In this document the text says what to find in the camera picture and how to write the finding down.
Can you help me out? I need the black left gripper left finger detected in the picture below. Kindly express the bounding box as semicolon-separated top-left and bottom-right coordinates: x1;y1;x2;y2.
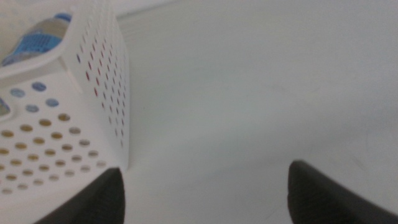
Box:
33;167;126;224

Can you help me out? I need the clear water bottle blue cap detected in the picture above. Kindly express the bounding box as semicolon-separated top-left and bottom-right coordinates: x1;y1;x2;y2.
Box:
0;12;73;116

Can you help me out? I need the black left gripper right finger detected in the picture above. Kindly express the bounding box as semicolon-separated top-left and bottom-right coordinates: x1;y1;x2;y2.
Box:
287;159;398;224

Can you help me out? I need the white perforated plastic basket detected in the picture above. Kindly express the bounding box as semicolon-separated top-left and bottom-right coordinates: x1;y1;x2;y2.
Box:
0;0;131;224

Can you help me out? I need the yellow tea bottle green label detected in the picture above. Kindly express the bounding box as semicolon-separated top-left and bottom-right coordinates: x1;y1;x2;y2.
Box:
0;113;74;187

